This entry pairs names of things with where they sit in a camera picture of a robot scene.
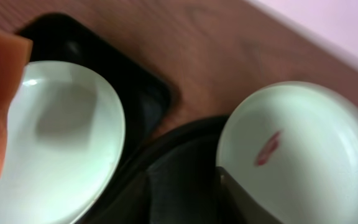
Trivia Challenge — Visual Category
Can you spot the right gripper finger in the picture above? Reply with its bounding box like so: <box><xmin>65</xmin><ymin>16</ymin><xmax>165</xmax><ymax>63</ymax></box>
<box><xmin>215</xmin><ymin>166</ymin><xmax>281</xmax><ymax>224</ymax></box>

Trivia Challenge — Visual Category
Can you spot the round black tray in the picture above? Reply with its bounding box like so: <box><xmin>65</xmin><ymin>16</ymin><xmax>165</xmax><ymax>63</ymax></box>
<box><xmin>80</xmin><ymin>115</ymin><xmax>228</xmax><ymax>224</ymax></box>

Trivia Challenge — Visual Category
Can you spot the light blue plate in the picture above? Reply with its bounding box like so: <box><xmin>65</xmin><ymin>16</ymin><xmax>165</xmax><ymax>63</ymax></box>
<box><xmin>216</xmin><ymin>82</ymin><xmax>358</xmax><ymax>224</ymax></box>
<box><xmin>0</xmin><ymin>61</ymin><xmax>126</xmax><ymax>224</ymax></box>

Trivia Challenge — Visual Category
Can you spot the light blue plate top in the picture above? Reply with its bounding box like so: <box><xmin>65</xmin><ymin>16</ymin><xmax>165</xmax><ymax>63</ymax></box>
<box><xmin>216</xmin><ymin>82</ymin><xmax>358</xmax><ymax>224</ymax></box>

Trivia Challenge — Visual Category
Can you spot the rectangular black tray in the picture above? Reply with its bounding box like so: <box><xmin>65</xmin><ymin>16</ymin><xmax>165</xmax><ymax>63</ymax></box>
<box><xmin>17</xmin><ymin>13</ymin><xmax>172</xmax><ymax>161</ymax></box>

